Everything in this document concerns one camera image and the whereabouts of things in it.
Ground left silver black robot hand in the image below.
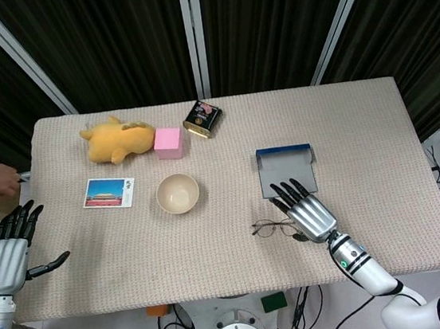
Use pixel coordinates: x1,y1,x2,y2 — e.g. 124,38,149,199
0,196,75,297

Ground palace photo postcard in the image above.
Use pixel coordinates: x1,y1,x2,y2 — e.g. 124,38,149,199
80,174,138,213

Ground black gold tin can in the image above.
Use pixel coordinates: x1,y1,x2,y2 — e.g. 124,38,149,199
179,97,226,143

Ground orange block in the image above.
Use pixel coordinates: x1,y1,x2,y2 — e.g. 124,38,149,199
145,304,171,321

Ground beige bowl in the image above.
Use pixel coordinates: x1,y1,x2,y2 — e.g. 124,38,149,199
153,170,203,217

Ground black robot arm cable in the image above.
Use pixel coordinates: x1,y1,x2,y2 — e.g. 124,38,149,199
324,292,386,329

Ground beige woven tablecloth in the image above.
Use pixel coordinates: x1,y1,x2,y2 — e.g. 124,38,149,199
0,69,440,326

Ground yellow plush toy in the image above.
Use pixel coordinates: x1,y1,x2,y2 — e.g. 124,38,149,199
78,110,159,168

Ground blue grey glasses case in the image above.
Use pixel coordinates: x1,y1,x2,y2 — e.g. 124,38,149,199
254,143,321,201

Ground pink cube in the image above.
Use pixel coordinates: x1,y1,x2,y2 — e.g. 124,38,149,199
151,124,187,163

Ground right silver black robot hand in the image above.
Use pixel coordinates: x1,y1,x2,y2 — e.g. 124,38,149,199
266,173,341,250

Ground green block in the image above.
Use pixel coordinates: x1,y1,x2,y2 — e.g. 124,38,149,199
260,291,289,314

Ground thin-framed eyeglasses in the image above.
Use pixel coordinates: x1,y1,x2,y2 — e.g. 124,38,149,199
250,214,299,241

